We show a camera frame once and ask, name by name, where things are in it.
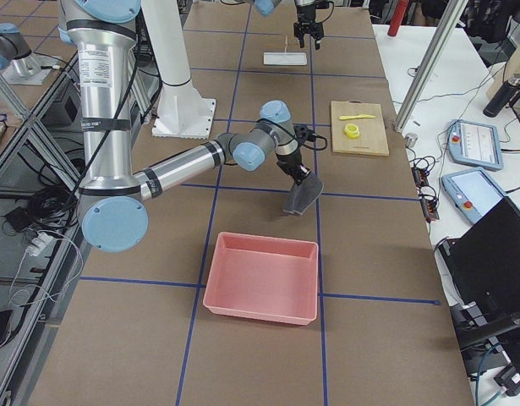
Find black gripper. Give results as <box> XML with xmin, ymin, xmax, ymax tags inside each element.
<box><xmin>293</xmin><ymin>19</ymin><xmax>324</xmax><ymax>51</ymax></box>
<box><xmin>276</xmin><ymin>154</ymin><xmax>311</xmax><ymax>184</ymax></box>

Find teach pendant tablet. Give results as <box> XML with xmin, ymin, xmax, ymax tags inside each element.
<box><xmin>447</xmin><ymin>120</ymin><xmax>504</xmax><ymax>171</ymax></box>
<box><xmin>441</xmin><ymin>167</ymin><xmax>507</xmax><ymax>224</ymax></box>

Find yellow plastic knife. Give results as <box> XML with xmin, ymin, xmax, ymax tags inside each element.
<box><xmin>338</xmin><ymin>113</ymin><xmax>376</xmax><ymax>121</ymax></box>

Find black laptop monitor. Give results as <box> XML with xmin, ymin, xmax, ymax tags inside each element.
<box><xmin>439</xmin><ymin>197</ymin><xmax>520</xmax><ymax>315</ymax></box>

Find aluminium frame post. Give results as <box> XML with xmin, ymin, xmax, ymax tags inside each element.
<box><xmin>393</xmin><ymin>0</ymin><xmax>468</xmax><ymax>133</ymax></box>

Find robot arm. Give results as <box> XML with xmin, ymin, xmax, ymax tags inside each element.
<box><xmin>59</xmin><ymin>1</ymin><xmax>323</xmax><ymax>252</ymax></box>
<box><xmin>221</xmin><ymin>0</ymin><xmax>335</xmax><ymax>50</ymax></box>

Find black water bottle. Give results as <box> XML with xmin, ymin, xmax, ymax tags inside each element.
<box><xmin>483</xmin><ymin>74</ymin><xmax>520</xmax><ymax>118</ymax></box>

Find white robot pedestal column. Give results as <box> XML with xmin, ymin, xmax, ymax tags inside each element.
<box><xmin>140</xmin><ymin>0</ymin><xmax>201</xmax><ymax>128</ymax></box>

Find white towel rack tray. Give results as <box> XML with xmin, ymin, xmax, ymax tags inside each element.
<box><xmin>263</xmin><ymin>52</ymin><xmax>307</xmax><ymax>66</ymax></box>

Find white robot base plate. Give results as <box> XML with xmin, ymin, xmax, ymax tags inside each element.
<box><xmin>152</xmin><ymin>97</ymin><xmax>216</xmax><ymax>139</ymax></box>

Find bamboo cutting board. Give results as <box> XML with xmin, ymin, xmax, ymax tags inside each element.
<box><xmin>331</xmin><ymin>101</ymin><xmax>390</xmax><ymax>156</ymax></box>

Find near teach pendant tablet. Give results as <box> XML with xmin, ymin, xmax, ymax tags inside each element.
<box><xmin>441</xmin><ymin>167</ymin><xmax>507</xmax><ymax>224</ymax></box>

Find dark grey towel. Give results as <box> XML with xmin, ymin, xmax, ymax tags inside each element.
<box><xmin>283</xmin><ymin>173</ymin><xmax>324</xmax><ymax>216</ymax></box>

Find red cylinder bottle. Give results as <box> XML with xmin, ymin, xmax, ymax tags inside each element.
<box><xmin>387</xmin><ymin>0</ymin><xmax>410</xmax><ymax>37</ymax></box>

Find pink plastic bin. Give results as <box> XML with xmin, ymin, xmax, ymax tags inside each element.
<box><xmin>203</xmin><ymin>232</ymin><xmax>319</xmax><ymax>326</ymax></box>

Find yellow lemon slices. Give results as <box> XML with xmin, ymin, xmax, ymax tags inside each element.
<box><xmin>343</xmin><ymin>123</ymin><xmax>360</xmax><ymax>140</ymax></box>

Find far teach pendant tablet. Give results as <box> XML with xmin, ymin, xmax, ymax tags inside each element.
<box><xmin>447</xmin><ymin>120</ymin><xmax>504</xmax><ymax>171</ymax></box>

